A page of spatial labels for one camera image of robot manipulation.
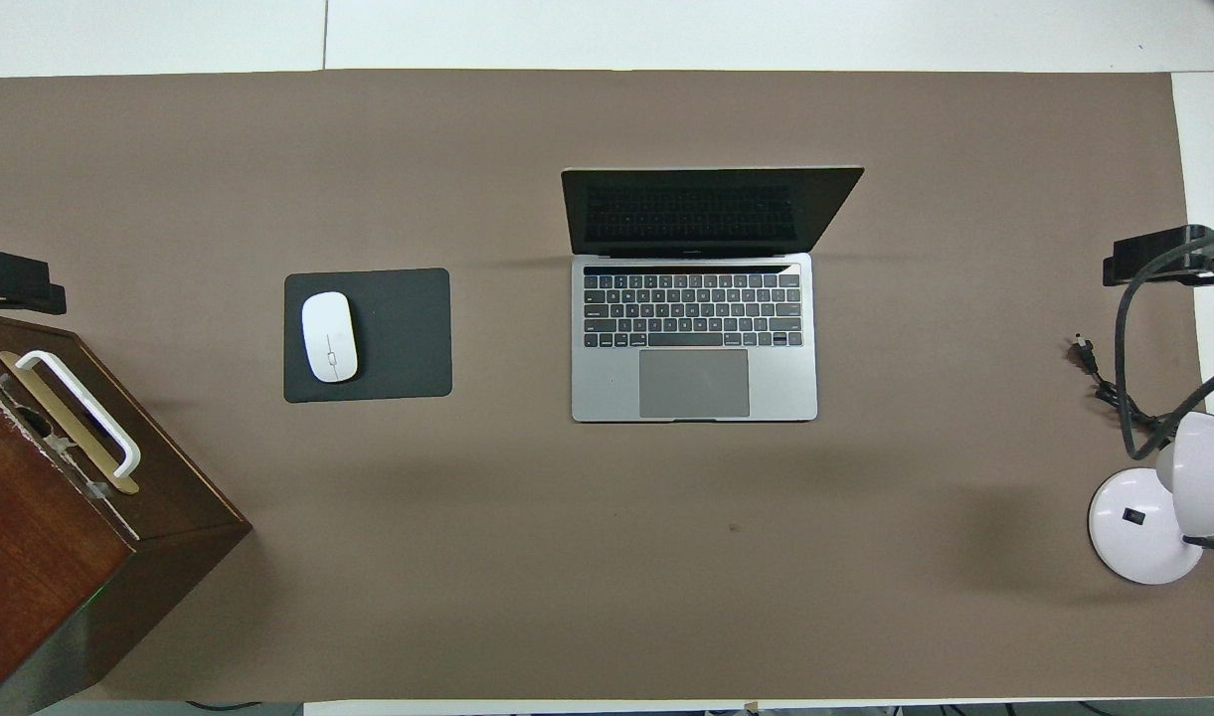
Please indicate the silver laptop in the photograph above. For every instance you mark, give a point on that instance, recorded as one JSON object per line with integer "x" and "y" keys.
{"x": 726, "y": 383}

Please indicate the black mouse pad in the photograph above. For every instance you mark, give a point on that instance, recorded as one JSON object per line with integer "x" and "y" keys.
{"x": 408, "y": 338}

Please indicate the dark brown wooden box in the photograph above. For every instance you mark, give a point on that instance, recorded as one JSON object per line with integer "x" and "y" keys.
{"x": 30, "y": 537}

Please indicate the white desk lamp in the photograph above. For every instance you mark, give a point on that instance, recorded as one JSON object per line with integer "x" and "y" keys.
{"x": 1133, "y": 517}

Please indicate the white computer mouse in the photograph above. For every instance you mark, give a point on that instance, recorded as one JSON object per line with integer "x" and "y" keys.
{"x": 328, "y": 338}

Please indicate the brown table mat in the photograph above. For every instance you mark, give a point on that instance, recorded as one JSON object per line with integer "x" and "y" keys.
{"x": 567, "y": 557}

